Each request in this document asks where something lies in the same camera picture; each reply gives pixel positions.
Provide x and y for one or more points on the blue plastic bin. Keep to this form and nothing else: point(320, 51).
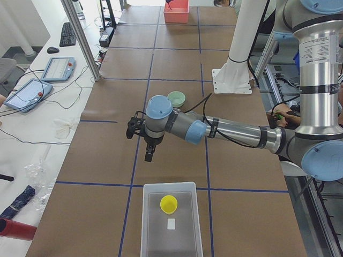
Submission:
point(296, 60)

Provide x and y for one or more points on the black computer mouse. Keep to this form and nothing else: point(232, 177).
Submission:
point(52, 50)

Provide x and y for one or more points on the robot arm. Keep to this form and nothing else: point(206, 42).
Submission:
point(316, 145)

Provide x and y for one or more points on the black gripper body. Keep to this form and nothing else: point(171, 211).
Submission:
point(153, 141)

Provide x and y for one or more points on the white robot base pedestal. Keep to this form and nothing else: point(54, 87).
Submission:
point(233, 77)

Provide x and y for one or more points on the clear plastic wrap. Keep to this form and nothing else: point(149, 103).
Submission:
point(41, 176)

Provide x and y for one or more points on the pale green bowl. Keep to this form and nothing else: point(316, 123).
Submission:
point(177, 98)

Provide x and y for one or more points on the near teach pendant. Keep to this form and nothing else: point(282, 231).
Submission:
point(29, 95)

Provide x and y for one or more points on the clear plastic storage box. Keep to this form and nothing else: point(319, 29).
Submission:
point(156, 239)

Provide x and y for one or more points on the black keyboard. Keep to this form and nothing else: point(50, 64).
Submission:
point(68, 37)

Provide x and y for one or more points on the red plastic bin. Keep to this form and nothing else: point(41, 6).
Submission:
point(179, 13)

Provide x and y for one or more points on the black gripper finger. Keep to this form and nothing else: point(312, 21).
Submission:
point(149, 153)

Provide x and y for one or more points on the white chair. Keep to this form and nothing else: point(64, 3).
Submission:
point(292, 170)

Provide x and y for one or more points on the white label in box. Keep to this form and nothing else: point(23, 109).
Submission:
point(171, 223)

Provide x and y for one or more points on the crumpled white tissue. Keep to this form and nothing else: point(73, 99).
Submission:
point(63, 127)

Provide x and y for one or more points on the far teach pendant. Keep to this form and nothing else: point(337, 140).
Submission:
point(59, 69)

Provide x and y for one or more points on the red cylinder bottle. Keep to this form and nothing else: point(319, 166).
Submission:
point(17, 230)

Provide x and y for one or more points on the grey aluminium frame post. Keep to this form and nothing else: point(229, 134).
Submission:
point(81, 38)

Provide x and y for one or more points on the yellow plastic cup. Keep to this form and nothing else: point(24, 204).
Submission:
point(168, 204)

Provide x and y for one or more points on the teach pendant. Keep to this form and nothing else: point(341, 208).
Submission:
point(29, 95)
point(59, 69)

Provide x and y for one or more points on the seated person black shirt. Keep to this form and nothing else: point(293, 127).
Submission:
point(283, 116)

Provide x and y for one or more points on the folded dark blue umbrella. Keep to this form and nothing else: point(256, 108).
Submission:
point(21, 201)

